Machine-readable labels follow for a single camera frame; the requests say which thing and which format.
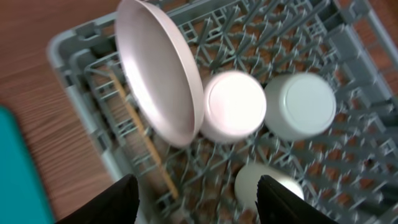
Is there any wooden chopstick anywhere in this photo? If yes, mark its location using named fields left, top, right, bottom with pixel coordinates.
left=109, top=72, right=179, bottom=199

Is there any grey bowl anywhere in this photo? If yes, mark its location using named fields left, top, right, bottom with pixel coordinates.
left=264, top=72, right=336, bottom=141

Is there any teal serving tray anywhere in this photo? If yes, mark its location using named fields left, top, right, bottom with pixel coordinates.
left=1, top=106, right=55, bottom=224

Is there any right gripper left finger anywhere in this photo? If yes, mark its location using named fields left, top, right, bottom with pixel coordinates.
left=57, top=174, right=140, bottom=224

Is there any white cup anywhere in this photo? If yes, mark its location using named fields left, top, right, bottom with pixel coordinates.
left=234, top=163, right=304, bottom=212

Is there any small pink saucer plate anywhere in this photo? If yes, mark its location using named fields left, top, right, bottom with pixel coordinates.
left=200, top=70, right=267, bottom=144

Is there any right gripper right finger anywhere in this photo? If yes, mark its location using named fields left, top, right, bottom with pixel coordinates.
left=256, top=175, right=337, bottom=224

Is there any grey dishwasher rack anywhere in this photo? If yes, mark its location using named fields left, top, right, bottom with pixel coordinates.
left=47, top=0, right=397, bottom=223

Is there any large white plate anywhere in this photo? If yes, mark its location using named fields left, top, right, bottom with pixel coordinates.
left=115, top=0, right=204, bottom=147

